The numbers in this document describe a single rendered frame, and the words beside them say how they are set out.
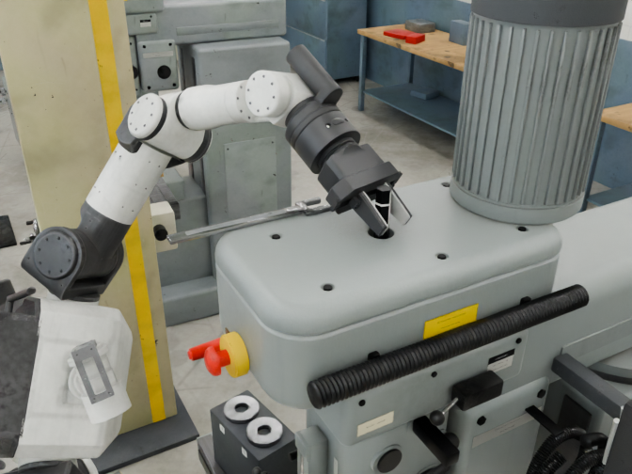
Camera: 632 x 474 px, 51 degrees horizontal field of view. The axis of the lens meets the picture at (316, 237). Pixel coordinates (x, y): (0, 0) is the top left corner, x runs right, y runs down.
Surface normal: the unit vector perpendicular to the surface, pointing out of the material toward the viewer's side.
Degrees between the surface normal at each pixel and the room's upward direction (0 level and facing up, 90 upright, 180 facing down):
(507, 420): 90
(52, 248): 62
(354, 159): 30
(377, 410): 90
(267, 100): 75
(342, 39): 90
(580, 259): 0
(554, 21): 90
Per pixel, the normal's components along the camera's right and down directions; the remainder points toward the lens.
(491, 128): -0.73, 0.32
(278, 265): 0.00, -0.88
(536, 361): 0.48, 0.43
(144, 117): -0.58, -0.26
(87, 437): 0.57, -0.15
